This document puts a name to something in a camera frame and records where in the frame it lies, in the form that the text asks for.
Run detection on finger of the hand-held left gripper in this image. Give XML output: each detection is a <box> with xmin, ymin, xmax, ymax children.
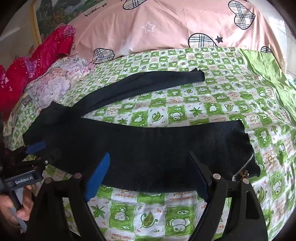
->
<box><xmin>25</xmin><ymin>141</ymin><xmax>47</xmax><ymax>155</ymax></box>
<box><xmin>35</xmin><ymin>148</ymin><xmax>63</xmax><ymax>166</ymax></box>

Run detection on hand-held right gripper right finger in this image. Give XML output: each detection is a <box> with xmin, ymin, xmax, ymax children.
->
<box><xmin>185</xmin><ymin>151</ymin><xmax>269</xmax><ymax>241</ymax></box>

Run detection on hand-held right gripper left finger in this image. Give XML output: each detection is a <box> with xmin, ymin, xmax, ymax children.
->
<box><xmin>25</xmin><ymin>152</ymin><xmax>111</xmax><ymax>241</ymax></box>

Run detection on black pants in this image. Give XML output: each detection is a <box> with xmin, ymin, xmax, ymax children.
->
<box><xmin>22</xmin><ymin>70</ymin><xmax>261</xmax><ymax>194</ymax></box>

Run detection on person's left hand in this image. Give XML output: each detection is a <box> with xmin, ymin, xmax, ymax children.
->
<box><xmin>0</xmin><ymin>185</ymin><xmax>35</xmax><ymax>226</ymax></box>

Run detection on purple floral quilt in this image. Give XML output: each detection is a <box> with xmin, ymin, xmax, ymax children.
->
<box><xmin>23</xmin><ymin>56</ymin><xmax>95</xmax><ymax>105</ymax></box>

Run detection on green checked bed sheet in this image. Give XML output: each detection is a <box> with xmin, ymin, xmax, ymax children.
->
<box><xmin>5</xmin><ymin>46</ymin><xmax>296</xmax><ymax>241</ymax></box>

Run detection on red sequined cloth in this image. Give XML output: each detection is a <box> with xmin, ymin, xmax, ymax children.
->
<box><xmin>0</xmin><ymin>25</ymin><xmax>76</xmax><ymax>121</ymax></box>

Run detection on plain green cloth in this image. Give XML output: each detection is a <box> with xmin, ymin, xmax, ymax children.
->
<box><xmin>238</xmin><ymin>47</ymin><xmax>296</xmax><ymax>112</ymax></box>

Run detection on gold framed landscape painting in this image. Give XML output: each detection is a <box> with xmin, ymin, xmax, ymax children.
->
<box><xmin>32</xmin><ymin>0</ymin><xmax>93</xmax><ymax>45</ymax></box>

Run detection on pink quilt with plaid hearts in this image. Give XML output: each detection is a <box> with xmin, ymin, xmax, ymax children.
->
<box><xmin>69</xmin><ymin>0</ymin><xmax>287</xmax><ymax>70</ymax></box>

